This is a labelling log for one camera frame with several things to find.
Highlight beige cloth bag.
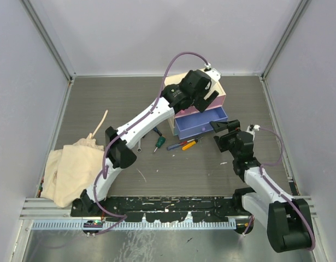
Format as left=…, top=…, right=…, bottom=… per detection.
left=40, top=110, right=108, bottom=208

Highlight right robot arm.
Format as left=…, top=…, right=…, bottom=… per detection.
left=210, top=120, right=316, bottom=253

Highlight cream drawer cabinet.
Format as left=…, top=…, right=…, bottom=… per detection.
left=164, top=71, right=227, bottom=136

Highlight small pink drawer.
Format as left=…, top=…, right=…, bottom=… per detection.
left=174, top=106, right=199, bottom=118

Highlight wide purple drawer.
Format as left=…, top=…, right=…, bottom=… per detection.
left=174, top=107, right=228, bottom=140

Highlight red blue handled screwdriver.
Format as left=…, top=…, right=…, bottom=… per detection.
left=167, top=139, right=193, bottom=151

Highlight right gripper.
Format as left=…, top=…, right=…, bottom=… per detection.
left=210, top=120, right=241, bottom=159

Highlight green handled screwdriver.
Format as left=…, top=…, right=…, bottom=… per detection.
left=154, top=136, right=166, bottom=153

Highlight large pink drawer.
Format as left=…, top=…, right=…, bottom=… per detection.
left=205, top=82, right=226, bottom=110

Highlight slotted cable duct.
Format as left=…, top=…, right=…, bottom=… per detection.
left=31, top=219, right=237, bottom=231

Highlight blue handled pliers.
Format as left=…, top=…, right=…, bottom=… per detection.
left=152, top=127, right=162, bottom=136

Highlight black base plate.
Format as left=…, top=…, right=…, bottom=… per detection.
left=70, top=196, right=250, bottom=223

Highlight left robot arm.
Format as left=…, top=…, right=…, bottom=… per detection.
left=80, top=69, right=221, bottom=216

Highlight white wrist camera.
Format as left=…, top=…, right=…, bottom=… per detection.
left=203, top=63, right=221, bottom=88
left=246, top=124, right=260, bottom=140

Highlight silver ratchet combination wrench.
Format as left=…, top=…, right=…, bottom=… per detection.
left=137, top=140, right=142, bottom=153

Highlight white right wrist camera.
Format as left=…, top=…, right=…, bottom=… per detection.
left=246, top=124, right=260, bottom=140

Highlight orange handled screwdriver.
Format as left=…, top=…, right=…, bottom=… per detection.
left=182, top=138, right=202, bottom=151

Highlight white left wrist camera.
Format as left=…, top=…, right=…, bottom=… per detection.
left=203, top=63, right=221, bottom=88

